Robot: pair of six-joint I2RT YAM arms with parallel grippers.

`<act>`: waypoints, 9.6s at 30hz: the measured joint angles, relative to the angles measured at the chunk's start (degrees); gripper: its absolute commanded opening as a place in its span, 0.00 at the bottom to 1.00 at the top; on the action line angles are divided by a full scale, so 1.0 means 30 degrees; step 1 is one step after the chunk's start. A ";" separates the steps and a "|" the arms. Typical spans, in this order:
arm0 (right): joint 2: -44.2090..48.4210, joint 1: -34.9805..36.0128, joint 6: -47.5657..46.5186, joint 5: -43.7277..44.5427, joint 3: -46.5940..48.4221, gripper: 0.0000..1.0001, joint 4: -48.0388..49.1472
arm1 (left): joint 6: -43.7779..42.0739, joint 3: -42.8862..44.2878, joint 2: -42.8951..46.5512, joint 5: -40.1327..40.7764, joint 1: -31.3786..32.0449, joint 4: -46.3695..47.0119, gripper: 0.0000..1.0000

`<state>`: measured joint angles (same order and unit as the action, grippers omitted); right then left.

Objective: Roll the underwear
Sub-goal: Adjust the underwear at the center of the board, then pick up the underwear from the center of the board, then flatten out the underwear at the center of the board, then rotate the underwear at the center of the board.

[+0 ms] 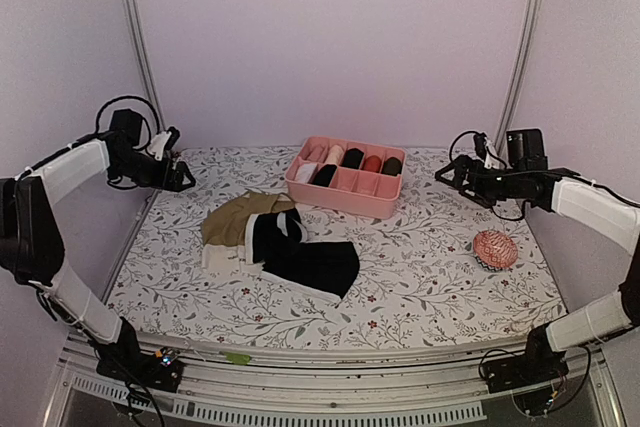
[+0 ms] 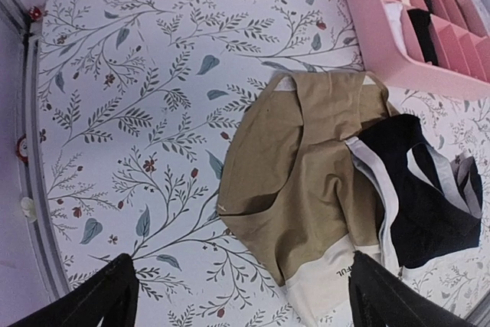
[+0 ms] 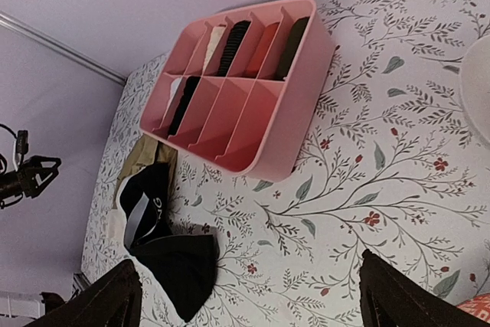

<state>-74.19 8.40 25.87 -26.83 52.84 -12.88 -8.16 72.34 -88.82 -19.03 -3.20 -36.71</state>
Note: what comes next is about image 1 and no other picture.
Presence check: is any left aluminium frame post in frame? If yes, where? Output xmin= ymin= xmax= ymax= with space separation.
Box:
xmin=122 ymin=0 xmax=166 ymax=129

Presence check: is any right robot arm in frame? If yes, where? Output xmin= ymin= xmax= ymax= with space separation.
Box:
xmin=435 ymin=128 xmax=639 ymax=383

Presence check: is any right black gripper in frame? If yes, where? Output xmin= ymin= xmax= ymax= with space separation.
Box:
xmin=435 ymin=155 xmax=526 ymax=209

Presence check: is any black rolled underwear back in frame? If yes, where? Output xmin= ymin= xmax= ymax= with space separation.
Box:
xmin=341 ymin=148 xmax=364 ymax=170

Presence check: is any red patterned bowl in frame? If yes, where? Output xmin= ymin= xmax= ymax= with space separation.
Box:
xmin=472 ymin=230 xmax=518 ymax=272

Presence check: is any white folded cloth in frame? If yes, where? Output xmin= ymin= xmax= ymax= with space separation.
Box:
xmin=294 ymin=163 xmax=318 ymax=184

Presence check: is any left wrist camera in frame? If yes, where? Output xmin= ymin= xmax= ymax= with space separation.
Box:
xmin=144 ymin=131 xmax=172 ymax=161

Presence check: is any black rolled underwear front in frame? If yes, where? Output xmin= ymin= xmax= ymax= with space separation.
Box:
xmin=311 ymin=164 xmax=337 ymax=187

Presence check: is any olive rolled underwear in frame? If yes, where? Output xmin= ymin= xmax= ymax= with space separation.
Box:
xmin=381 ymin=157 xmax=403 ymax=176

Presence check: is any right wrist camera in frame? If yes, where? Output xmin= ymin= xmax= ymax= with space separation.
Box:
xmin=473 ymin=133 xmax=507 ymax=170

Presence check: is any green tape scrap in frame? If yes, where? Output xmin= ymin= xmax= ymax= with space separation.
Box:
xmin=224 ymin=352 xmax=251 ymax=366

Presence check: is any aluminium front rail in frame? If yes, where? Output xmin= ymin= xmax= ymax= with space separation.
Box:
xmin=43 ymin=335 xmax=627 ymax=426

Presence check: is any aluminium frame post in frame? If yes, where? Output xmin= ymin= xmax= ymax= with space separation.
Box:
xmin=496 ymin=0 xmax=543 ymax=153
xmin=122 ymin=0 xmax=166 ymax=129

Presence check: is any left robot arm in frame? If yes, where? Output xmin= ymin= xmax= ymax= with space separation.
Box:
xmin=1 ymin=109 xmax=195 ymax=381

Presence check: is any khaki underwear cream waistband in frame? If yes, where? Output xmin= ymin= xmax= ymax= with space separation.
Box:
xmin=201 ymin=191 xmax=306 ymax=275

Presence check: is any floral table mat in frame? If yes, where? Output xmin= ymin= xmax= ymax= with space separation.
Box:
xmin=107 ymin=147 xmax=566 ymax=350

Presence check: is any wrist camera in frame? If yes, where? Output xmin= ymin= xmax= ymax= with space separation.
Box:
xmin=144 ymin=131 xmax=172 ymax=161
xmin=473 ymin=133 xmax=507 ymax=170

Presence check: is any red rolled underwear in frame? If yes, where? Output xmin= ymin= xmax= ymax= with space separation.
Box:
xmin=362 ymin=155 xmax=382 ymax=173

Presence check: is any pink folded cloth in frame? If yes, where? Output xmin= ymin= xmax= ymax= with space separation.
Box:
xmin=306 ymin=145 xmax=327 ymax=163

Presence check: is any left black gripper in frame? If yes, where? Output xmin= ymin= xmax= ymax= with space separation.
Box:
xmin=113 ymin=149 xmax=197 ymax=191

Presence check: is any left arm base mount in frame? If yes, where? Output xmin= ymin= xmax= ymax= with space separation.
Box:
xmin=96 ymin=344 xmax=185 ymax=393

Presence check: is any pink divided storage box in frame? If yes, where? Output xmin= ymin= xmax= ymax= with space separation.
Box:
xmin=285 ymin=136 xmax=406 ymax=219

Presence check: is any right aluminium frame post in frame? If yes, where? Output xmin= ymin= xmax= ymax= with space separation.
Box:
xmin=496 ymin=0 xmax=543 ymax=153

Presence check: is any black underwear white trim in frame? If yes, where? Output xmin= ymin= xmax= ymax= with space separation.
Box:
xmin=248 ymin=214 xmax=360 ymax=305

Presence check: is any black rolled underwear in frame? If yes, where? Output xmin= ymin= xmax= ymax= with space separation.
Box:
xmin=311 ymin=164 xmax=337 ymax=187
xmin=341 ymin=148 xmax=364 ymax=170

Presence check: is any beige rolled underwear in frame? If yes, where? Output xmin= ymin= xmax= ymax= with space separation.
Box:
xmin=325 ymin=144 xmax=344 ymax=165

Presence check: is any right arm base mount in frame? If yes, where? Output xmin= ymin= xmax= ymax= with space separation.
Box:
xmin=478 ymin=349 xmax=569 ymax=417

